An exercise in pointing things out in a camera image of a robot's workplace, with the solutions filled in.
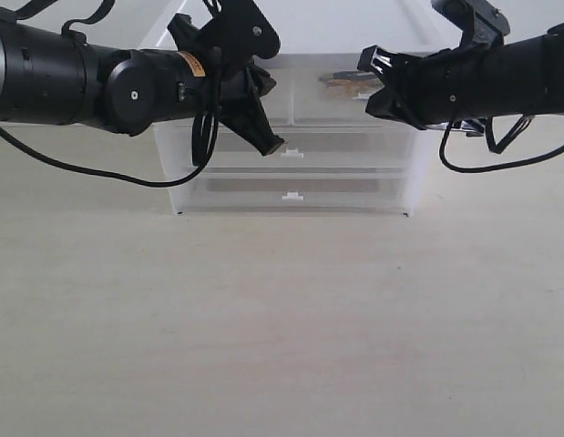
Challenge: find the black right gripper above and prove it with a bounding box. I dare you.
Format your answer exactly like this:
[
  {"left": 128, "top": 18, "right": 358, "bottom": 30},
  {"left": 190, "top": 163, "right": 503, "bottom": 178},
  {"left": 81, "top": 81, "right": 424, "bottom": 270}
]
[{"left": 357, "top": 46, "right": 459, "bottom": 130}]

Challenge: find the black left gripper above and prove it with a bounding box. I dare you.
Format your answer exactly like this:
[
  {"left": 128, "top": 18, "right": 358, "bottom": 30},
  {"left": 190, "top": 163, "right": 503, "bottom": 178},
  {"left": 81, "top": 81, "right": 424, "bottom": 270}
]
[{"left": 219, "top": 61, "right": 284, "bottom": 157}]

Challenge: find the gold keychain with black strap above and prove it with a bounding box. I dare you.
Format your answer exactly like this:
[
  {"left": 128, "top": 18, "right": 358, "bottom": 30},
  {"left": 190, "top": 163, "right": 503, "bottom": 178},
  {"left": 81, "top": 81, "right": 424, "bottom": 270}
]
[{"left": 318, "top": 70, "right": 384, "bottom": 100}]

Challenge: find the small drawer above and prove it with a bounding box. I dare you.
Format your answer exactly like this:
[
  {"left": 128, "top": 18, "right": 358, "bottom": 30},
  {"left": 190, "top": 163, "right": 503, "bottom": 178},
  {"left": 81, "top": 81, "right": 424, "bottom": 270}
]
[
  {"left": 290, "top": 57, "right": 428, "bottom": 127},
  {"left": 259, "top": 62, "right": 292, "bottom": 126}
]

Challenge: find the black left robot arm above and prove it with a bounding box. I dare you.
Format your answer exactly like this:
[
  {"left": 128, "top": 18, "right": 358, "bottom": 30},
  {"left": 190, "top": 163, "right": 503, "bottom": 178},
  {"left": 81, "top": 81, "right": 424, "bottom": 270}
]
[{"left": 0, "top": 14, "right": 282, "bottom": 156}]

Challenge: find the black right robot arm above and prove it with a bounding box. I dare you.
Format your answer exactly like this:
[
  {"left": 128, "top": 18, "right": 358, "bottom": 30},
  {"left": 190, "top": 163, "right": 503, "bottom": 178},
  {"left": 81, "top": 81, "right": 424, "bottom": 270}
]
[{"left": 357, "top": 23, "right": 564, "bottom": 130}]

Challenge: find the white translucent drawer cabinet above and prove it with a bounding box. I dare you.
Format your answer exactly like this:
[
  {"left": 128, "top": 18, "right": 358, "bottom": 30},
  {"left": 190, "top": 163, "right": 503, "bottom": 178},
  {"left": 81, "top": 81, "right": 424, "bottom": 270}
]
[{"left": 139, "top": 0, "right": 442, "bottom": 217}]

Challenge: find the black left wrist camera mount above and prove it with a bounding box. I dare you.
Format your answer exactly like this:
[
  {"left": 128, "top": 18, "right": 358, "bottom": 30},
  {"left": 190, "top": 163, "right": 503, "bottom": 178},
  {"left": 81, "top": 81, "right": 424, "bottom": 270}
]
[{"left": 168, "top": 1, "right": 281, "bottom": 71}]

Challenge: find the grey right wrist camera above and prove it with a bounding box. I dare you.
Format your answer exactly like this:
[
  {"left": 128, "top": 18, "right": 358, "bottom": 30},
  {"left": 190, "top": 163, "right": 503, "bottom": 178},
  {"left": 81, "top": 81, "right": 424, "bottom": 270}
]
[{"left": 431, "top": 0, "right": 510, "bottom": 49}]

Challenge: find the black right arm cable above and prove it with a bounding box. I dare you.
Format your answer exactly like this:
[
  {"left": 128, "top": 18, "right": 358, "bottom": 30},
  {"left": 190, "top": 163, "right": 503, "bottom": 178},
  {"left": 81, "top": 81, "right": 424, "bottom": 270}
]
[{"left": 437, "top": 113, "right": 564, "bottom": 174}]

